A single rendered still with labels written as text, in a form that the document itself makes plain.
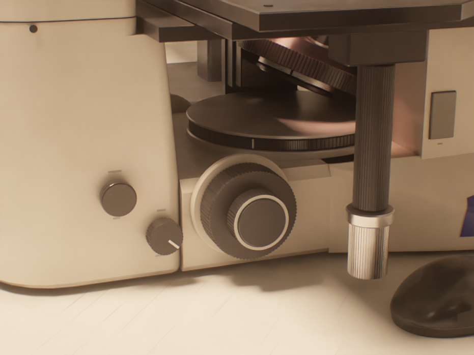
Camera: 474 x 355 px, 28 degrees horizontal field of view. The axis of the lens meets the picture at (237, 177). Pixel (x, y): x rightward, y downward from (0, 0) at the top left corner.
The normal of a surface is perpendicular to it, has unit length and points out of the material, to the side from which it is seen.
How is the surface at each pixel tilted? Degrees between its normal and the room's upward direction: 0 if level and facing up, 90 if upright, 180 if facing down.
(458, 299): 55
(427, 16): 90
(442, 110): 90
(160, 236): 90
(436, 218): 81
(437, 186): 48
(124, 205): 90
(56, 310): 0
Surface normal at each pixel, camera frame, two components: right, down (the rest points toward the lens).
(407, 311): -0.75, -0.39
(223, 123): 0.00, -0.95
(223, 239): 0.34, 0.29
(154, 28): -0.94, 0.10
